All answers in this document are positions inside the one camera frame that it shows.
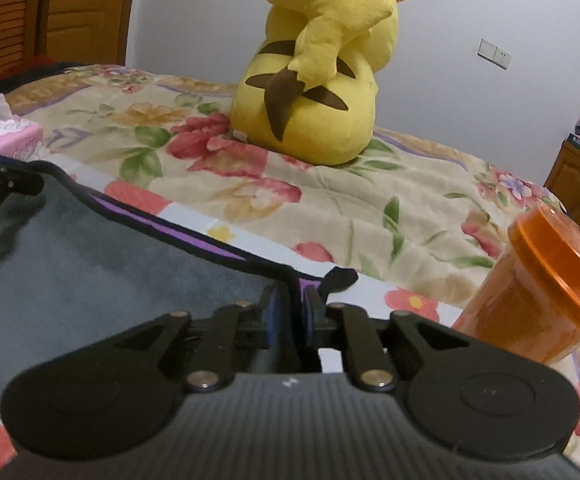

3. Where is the pink tissue box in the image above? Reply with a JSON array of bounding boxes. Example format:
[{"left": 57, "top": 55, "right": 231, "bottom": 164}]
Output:
[{"left": 0, "top": 94, "right": 45, "bottom": 162}]

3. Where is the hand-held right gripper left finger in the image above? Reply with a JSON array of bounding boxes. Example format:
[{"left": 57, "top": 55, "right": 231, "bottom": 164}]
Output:
[{"left": 114, "top": 285, "right": 283, "bottom": 394}]

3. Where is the orange plastic jar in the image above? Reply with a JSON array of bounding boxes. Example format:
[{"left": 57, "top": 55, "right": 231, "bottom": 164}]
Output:
[{"left": 451, "top": 205, "right": 580, "bottom": 366}]

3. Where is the wooden wardrobe door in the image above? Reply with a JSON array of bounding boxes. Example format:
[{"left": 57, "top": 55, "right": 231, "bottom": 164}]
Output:
[{"left": 0, "top": 0, "right": 141, "bottom": 94}]

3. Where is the grey towel with purple edge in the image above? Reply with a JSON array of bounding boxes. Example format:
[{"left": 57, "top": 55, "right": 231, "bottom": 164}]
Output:
[{"left": 0, "top": 159, "right": 359, "bottom": 413}]

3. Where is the white wall socket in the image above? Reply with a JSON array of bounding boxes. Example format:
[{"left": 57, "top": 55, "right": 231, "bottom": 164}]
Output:
[{"left": 477, "top": 38, "right": 514, "bottom": 70}]

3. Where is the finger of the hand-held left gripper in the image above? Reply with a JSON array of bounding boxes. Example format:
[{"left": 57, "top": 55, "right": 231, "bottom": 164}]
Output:
[{"left": 0, "top": 167, "right": 46, "bottom": 207}]

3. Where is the yellow plush toy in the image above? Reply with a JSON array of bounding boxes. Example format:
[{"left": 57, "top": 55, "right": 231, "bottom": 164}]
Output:
[{"left": 230, "top": 0, "right": 451, "bottom": 167}]

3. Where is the floral blanket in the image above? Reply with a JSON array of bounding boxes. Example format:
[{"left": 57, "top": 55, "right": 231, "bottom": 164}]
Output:
[{"left": 0, "top": 63, "right": 580, "bottom": 480}]

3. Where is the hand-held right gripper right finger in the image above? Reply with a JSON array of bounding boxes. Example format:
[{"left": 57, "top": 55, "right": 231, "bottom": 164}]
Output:
[{"left": 303, "top": 286, "right": 472, "bottom": 393}]

